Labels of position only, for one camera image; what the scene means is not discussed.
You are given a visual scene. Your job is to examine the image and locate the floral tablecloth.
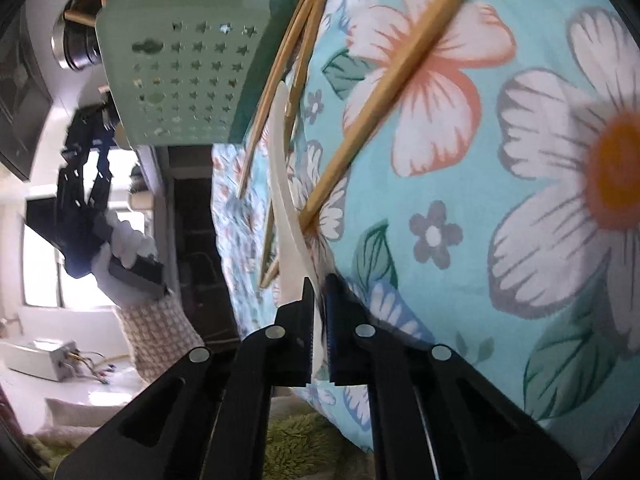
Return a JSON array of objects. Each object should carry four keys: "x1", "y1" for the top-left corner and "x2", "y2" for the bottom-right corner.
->
[{"x1": 210, "y1": 0, "x2": 640, "y2": 461}]

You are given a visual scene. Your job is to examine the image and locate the green shaggy rug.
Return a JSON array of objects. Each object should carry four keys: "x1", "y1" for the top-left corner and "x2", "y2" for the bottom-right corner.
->
[{"x1": 20, "y1": 397, "x2": 373, "y2": 480}]

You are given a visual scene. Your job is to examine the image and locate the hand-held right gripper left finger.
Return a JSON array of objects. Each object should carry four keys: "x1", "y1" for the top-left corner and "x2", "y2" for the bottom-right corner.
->
[{"x1": 52, "y1": 277, "x2": 316, "y2": 480}]

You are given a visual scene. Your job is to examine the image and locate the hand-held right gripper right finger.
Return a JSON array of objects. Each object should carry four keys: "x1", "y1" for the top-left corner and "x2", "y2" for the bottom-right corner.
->
[{"x1": 322, "y1": 274, "x2": 583, "y2": 480}]

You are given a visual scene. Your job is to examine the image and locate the black kitchen appliance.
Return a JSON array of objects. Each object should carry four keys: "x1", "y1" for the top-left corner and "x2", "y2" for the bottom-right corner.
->
[{"x1": 0, "y1": 7, "x2": 55, "y2": 183}]

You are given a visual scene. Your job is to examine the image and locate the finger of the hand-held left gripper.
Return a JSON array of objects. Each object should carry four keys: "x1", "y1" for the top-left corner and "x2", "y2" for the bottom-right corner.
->
[
  {"x1": 57, "y1": 107, "x2": 91, "y2": 211},
  {"x1": 89, "y1": 102, "x2": 121, "y2": 211}
]

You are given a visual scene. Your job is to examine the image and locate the white electrical box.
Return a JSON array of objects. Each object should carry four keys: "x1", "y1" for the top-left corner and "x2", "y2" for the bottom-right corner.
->
[{"x1": 0, "y1": 339, "x2": 82, "y2": 384}]

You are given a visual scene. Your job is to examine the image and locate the green plastic utensil holder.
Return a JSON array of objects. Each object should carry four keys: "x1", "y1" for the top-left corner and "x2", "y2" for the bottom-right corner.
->
[{"x1": 95, "y1": 0, "x2": 301, "y2": 147}]

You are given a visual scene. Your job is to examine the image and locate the coloured wires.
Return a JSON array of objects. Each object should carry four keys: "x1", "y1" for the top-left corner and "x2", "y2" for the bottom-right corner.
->
[{"x1": 65, "y1": 351, "x2": 121, "y2": 383}]

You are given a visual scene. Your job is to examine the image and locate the window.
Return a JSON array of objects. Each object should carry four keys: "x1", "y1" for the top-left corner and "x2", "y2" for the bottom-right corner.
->
[{"x1": 22, "y1": 185, "x2": 156, "y2": 311}]

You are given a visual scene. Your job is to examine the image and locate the person's left hand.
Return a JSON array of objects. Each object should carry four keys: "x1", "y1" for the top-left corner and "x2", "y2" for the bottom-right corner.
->
[{"x1": 95, "y1": 211, "x2": 160, "y2": 307}]

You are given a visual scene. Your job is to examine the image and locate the large black cooking pot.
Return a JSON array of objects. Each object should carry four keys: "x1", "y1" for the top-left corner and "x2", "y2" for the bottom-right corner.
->
[{"x1": 51, "y1": 0, "x2": 108, "y2": 72}]

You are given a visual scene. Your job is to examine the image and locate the white scalloped ceramic spoon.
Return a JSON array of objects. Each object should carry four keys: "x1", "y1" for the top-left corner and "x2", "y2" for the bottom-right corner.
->
[{"x1": 269, "y1": 81, "x2": 333, "y2": 391}]

